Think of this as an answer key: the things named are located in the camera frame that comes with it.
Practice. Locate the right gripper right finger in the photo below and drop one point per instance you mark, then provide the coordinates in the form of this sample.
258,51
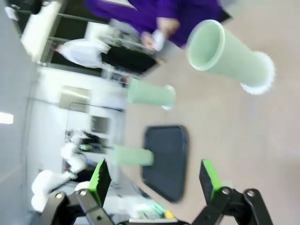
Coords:
208,182

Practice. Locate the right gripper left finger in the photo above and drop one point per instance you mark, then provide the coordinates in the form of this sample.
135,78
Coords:
98,182

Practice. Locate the white scalloped paper coaster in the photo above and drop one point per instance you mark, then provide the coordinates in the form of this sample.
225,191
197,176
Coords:
269,79
169,106

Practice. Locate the pale green plastic cup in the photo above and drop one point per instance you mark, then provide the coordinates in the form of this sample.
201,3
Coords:
150,95
241,58
133,156

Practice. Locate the stack of white paper coasters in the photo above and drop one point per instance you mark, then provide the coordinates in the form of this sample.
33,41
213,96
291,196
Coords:
159,39

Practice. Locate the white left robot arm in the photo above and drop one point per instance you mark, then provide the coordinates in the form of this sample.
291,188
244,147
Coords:
49,180

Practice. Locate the person's right hand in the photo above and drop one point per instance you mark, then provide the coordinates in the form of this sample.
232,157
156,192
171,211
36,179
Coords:
148,41

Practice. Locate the person's left hand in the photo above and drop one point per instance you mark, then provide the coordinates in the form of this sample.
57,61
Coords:
168,24

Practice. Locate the black plastic serving tray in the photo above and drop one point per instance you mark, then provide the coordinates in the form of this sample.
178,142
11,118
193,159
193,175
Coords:
164,168

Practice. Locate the person in white top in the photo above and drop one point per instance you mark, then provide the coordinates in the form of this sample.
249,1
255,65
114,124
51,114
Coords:
84,52

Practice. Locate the person in purple hoodie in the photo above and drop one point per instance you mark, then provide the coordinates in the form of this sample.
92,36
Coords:
131,11

